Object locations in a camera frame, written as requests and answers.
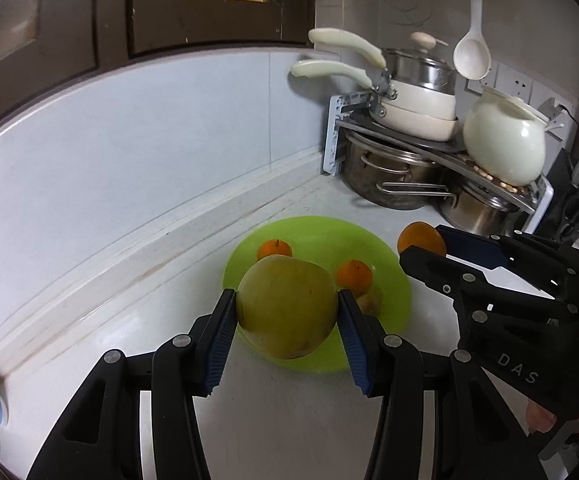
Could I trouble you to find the large steel pot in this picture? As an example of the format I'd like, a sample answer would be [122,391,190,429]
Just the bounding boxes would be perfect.
[344,132,455,211]

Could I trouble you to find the steel pot with lid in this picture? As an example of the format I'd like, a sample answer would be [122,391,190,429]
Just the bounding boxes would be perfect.
[382,31,457,96]

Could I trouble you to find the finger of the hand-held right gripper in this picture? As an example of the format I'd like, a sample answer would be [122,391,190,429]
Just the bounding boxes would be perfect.
[399,244,491,312]
[435,226,513,272]

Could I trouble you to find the cream frying pan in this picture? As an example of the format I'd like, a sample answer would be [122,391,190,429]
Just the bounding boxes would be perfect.
[291,59,460,142]

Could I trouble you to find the yellow green pear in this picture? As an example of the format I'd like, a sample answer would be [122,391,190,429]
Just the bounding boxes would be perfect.
[236,255,339,360]

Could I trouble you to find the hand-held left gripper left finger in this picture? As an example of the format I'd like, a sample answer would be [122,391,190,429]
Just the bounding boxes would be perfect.
[27,287,240,480]

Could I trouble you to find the person's right hand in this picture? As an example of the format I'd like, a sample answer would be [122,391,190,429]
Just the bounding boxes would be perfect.
[525,402,557,435]

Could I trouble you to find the black knife block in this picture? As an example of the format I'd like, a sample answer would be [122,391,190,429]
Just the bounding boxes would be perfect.
[532,147,579,248]

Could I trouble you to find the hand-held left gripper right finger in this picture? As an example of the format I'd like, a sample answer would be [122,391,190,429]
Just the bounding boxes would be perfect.
[337,287,570,480]

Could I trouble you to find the white wall outlets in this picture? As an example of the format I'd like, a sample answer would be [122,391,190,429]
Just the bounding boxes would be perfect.
[464,62,579,141]

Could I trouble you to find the green plate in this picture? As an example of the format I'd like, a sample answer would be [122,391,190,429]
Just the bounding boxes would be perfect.
[223,216,413,373]

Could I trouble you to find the black cable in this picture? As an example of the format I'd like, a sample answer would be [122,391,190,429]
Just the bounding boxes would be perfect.
[552,102,579,126]

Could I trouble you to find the cream saucepan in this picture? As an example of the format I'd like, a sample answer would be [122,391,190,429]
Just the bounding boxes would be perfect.
[308,27,457,121]

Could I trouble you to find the white ceramic jug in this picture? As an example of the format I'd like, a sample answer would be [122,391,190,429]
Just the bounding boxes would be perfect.
[463,86,565,186]

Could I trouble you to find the white metal pot rack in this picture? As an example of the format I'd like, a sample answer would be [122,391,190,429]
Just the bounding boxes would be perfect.
[322,92,555,233]

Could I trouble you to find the small steel pot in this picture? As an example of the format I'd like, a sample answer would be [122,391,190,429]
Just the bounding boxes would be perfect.
[439,180,520,237]

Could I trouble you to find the wooden bead trivet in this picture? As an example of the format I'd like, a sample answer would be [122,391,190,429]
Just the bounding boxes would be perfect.
[457,155,525,193]

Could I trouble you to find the mandarin orange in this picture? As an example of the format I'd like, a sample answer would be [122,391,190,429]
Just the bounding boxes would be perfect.
[336,260,374,296]
[258,239,293,261]
[398,221,447,257]

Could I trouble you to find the brown kiwi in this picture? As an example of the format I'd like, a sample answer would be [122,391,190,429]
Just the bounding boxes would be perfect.
[357,285,384,317]

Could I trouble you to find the white ladle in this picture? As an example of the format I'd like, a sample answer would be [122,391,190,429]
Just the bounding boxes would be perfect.
[453,0,493,81]

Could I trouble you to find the dark brown window frame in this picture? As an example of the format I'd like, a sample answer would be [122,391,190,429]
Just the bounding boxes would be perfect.
[0,0,320,143]

